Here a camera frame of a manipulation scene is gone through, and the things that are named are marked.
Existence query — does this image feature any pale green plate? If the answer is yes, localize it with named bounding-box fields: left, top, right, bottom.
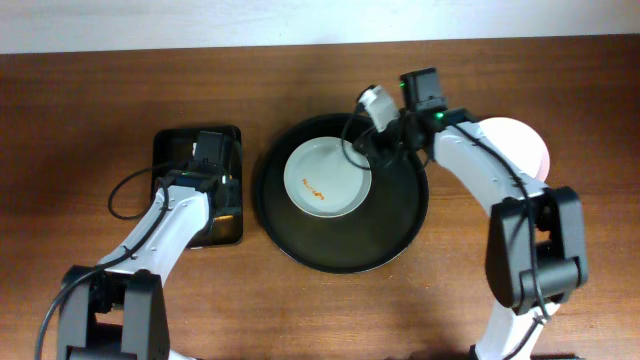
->
left=283, top=136, right=373, bottom=218

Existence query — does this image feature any pale pink plate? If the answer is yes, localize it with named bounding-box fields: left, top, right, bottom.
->
left=479, top=117, right=551, bottom=181

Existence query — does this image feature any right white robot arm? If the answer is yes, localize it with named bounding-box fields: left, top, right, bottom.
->
left=354, top=107, right=588, bottom=359

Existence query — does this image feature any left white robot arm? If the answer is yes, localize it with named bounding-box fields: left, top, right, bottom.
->
left=48, top=170, right=242, bottom=359

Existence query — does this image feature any black rectangular tray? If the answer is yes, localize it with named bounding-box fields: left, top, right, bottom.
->
left=152, top=125, right=243, bottom=248

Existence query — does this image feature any round black tray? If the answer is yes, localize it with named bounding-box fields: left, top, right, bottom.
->
left=252, top=113, right=429, bottom=274

